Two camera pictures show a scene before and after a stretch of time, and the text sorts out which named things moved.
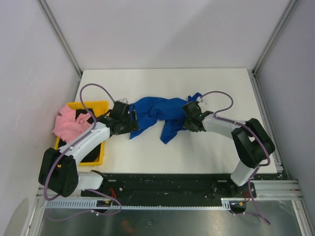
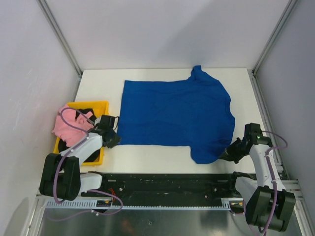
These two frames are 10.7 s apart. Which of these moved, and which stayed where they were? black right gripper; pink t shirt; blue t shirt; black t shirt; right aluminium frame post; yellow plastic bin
Moved: black right gripper; blue t shirt
Stayed: pink t shirt; right aluminium frame post; yellow plastic bin; black t shirt
